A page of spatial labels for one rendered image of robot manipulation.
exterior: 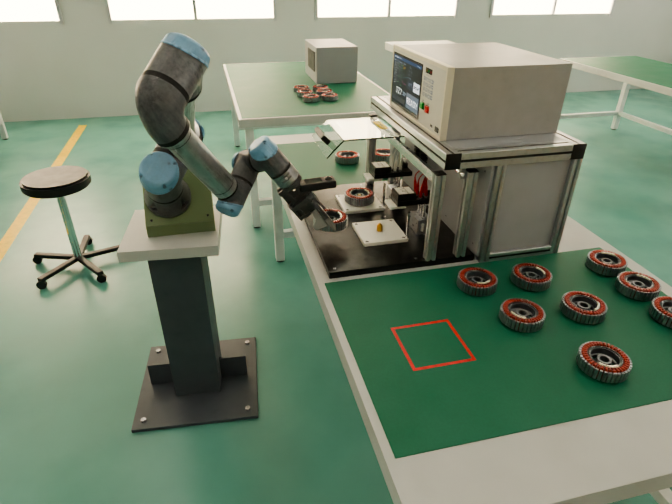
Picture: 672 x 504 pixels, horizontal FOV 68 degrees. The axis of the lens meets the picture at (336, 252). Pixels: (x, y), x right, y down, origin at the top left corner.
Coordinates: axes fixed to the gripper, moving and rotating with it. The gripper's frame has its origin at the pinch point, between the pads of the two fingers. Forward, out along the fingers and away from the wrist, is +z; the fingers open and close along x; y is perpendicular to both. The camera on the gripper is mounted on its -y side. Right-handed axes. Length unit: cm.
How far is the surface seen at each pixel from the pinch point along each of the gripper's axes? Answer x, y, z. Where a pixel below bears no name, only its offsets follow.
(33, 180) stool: -133, 120, -52
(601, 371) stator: 75, -32, 30
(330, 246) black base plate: 4.7, 5.3, 4.5
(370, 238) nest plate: 4.6, -6.3, 11.4
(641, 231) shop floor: -98, -146, 208
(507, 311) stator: 51, -25, 24
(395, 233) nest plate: 3.2, -13.7, 16.7
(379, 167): -21.5, -23.3, 6.5
